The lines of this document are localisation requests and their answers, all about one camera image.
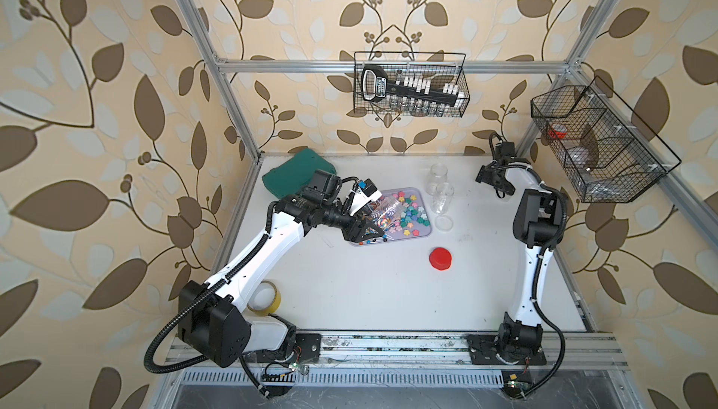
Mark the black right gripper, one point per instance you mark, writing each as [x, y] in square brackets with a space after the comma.
[485, 174]

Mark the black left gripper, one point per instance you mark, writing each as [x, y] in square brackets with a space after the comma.
[353, 233]

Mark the clear jar of star candies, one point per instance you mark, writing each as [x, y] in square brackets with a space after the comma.
[437, 175]

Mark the red lidded clear jar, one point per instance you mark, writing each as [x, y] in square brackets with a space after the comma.
[442, 198]

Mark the clear jar lid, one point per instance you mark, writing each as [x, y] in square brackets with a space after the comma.
[444, 223]

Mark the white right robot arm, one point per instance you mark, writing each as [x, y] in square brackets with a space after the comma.
[539, 225]

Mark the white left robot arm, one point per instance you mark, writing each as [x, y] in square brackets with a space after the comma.
[210, 317]

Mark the pile of star candies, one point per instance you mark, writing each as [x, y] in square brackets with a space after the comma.
[414, 222]

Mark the red lidded jar in basket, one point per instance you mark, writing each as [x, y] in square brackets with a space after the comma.
[557, 131]

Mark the lilac plastic tray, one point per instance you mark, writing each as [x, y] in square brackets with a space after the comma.
[385, 239]

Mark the green plastic block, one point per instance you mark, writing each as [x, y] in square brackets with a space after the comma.
[293, 175]

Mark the black socket set holder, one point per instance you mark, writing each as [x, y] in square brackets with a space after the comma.
[380, 83]

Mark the yellow tape roll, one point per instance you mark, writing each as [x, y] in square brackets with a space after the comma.
[266, 299]

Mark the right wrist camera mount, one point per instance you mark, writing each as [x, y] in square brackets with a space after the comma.
[503, 152]

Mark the black wire basket right wall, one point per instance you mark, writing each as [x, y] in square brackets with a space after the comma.
[612, 153]

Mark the black wire basket wall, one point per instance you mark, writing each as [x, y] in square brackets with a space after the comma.
[612, 153]
[421, 109]

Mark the black wire basket back wall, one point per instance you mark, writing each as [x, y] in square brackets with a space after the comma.
[421, 109]

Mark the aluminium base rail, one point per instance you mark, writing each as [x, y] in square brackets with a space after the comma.
[338, 358]

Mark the aluminium frame post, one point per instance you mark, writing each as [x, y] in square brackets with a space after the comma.
[560, 35]

